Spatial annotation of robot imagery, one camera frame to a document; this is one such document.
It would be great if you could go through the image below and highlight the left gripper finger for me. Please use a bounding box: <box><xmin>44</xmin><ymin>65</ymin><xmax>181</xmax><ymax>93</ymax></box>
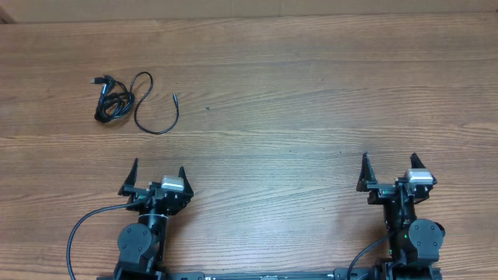
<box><xmin>123</xmin><ymin>158</ymin><xmax>139</xmax><ymax>187</ymax></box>
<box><xmin>178</xmin><ymin>166</ymin><xmax>194</xmax><ymax>197</ymax></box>

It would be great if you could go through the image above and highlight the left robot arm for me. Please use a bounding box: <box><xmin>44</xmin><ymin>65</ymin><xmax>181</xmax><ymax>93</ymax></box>
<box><xmin>113</xmin><ymin>162</ymin><xmax>194</xmax><ymax>279</ymax></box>

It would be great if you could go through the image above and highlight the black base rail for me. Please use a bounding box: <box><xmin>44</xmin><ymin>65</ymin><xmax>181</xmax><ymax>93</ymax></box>
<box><xmin>97</xmin><ymin>268</ymin><xmax>443</xmax><ymax>280</ymax></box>

